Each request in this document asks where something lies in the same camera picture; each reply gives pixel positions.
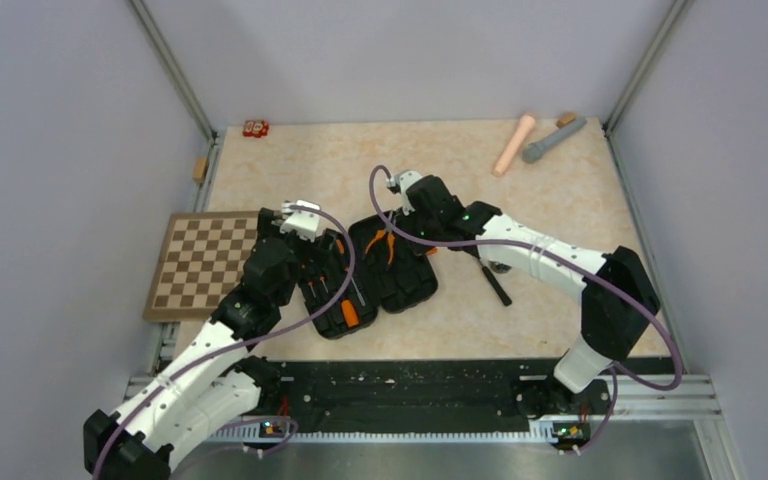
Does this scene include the orange handled pliers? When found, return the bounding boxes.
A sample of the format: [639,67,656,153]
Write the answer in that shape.
[364,229,396,268]

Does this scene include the black plastic tool case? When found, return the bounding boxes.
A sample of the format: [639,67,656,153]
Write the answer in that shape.
[303,215,438,340]

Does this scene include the long orange handled screwdriver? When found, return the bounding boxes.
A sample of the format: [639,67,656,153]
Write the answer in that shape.
[340,299,360,329]

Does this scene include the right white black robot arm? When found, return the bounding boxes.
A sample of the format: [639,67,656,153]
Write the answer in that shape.
[387,170,661,412]

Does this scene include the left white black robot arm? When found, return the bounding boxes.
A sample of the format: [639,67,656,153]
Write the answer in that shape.
[83,200,349,479]

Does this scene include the wooden chessboard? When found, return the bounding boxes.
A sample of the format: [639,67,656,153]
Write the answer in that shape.
[143,210,258,323]

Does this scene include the grey toy microphone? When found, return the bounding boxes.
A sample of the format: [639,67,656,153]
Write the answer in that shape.
[522,116,587,163]

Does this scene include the left wooden block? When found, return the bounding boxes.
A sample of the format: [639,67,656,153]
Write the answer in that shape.
[192,157,209,185]

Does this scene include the wooden block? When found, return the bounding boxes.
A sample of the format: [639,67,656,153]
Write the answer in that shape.
[555,111,578,128]
[192,157,209,185]

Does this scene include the red toy car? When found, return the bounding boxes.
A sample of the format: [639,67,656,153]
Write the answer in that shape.
[241,120,270,138]

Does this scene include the pink toy microphone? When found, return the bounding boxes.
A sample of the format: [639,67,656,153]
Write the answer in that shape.
[491,113,537,177]

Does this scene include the back wooden block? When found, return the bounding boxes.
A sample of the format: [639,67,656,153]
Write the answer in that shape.
[555,111,578,128]

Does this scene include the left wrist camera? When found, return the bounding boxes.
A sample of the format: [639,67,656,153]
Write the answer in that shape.
[279,200,321,243]

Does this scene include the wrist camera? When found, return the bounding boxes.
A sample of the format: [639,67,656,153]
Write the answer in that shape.
[386,170,423,194]
[279,200,321,243]

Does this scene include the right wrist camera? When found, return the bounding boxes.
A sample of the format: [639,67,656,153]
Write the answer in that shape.
[386,170,423,194]

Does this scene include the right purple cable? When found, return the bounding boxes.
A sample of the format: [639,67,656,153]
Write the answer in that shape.
[368,164,685,458]

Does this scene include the purple cable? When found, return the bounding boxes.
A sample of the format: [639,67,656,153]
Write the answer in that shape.
[368,164,685,458]
[91,205,357,480]

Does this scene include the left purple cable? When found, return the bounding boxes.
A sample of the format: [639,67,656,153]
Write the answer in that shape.
[91,205,357,480]

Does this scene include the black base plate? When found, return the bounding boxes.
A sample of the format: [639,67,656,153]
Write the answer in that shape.
[253,359,610,434]

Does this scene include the aluminium frame rail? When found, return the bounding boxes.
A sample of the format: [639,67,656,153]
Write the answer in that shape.
[102,374,750,480]

